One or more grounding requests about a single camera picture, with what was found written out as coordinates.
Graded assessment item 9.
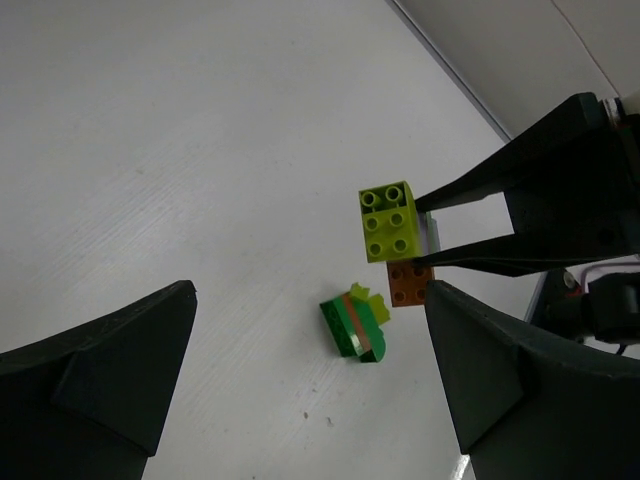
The lavender lego brick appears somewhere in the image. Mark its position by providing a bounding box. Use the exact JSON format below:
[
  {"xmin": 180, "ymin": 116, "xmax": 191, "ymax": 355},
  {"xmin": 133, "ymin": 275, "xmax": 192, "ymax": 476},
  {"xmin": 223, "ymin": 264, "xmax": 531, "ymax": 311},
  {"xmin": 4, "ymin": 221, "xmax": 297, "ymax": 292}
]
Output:
[{"xmin": 424, "ymin": 212, "xmax": 441, "ymax": 255}]

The green and orange lego stack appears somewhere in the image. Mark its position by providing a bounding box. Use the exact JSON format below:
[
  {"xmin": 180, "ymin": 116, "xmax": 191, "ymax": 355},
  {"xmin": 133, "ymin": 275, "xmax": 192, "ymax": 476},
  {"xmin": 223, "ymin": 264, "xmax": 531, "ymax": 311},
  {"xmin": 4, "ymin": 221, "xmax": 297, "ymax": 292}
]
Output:
[{"xmin": 319, "ymin": 282, "xmax": 391, "ymax": 363}]

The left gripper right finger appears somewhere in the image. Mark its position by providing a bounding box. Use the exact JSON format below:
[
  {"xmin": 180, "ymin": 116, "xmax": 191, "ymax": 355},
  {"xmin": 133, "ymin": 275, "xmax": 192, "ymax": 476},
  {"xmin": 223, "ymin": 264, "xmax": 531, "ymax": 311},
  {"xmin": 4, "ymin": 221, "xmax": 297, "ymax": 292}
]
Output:
[{"xmin": 425, "ymin": 280, "xmax": 639, "ymax": 479}]

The orange lego plate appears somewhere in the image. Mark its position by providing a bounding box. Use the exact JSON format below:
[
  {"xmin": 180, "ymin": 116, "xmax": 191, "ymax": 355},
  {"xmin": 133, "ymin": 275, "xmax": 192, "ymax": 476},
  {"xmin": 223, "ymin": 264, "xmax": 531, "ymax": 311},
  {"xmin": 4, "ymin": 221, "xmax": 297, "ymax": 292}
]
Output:
[{"xmin": 386, "ymin": 260, "xmax": 434, "ymax": 307}]

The lime green lego brick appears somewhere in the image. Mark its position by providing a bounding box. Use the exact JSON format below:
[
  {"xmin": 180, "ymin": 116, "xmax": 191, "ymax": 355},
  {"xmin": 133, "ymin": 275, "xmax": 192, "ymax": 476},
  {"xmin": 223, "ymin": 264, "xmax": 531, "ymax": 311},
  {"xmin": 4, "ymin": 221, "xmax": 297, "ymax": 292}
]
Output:
[{"xmin": 358, "ymin": 181, "xmax": 423, "ymax": 263}]

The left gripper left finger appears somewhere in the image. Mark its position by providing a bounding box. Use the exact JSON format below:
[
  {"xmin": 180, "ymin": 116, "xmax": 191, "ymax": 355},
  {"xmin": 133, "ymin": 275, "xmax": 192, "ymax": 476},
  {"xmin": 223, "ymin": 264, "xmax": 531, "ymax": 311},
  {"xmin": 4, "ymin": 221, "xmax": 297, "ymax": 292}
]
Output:
[{"xmin": 1, "ymin": 280, "xmax": 197, "ymax": 479}]

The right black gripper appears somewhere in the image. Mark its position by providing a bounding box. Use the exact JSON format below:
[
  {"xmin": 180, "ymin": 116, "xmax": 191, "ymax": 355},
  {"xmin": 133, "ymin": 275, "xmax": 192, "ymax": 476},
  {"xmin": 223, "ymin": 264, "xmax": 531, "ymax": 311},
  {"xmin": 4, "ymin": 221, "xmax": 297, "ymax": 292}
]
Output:
[{"xmin": 412, "ymin": 92, "xmax": 639, "ymax": 277}]

